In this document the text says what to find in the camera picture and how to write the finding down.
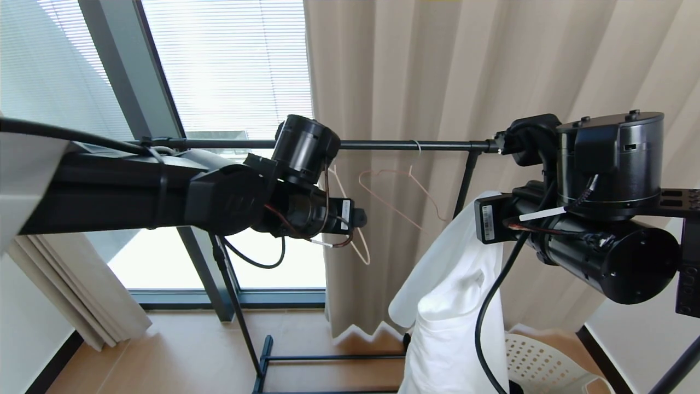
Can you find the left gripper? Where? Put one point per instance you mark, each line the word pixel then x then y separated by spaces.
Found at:
pixel 301 213

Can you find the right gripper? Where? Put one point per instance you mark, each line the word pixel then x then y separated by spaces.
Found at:
pixel 629 262

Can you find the pink clothes hanger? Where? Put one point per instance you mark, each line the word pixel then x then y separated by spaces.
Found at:
pixel 367 258
pixel 391 207

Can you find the white printed t-shirt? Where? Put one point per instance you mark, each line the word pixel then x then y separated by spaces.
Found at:
pixel 454 306

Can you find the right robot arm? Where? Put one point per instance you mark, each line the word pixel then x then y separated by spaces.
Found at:
pixel 612 158

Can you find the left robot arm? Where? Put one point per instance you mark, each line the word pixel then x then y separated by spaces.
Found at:
pixel 136 191

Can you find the white laundry basket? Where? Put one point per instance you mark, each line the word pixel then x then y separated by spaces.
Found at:
pixel 547 361

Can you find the black clothes rack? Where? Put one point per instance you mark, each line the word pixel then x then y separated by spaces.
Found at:
pixel 410 145

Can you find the window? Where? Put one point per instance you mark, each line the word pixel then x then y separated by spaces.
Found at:
pixel 235 65

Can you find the beige curtain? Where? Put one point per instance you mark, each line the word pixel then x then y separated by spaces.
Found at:
pixel 93 295
pixel 437 82

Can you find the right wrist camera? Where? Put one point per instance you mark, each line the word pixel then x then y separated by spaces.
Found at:
pixel 528 139

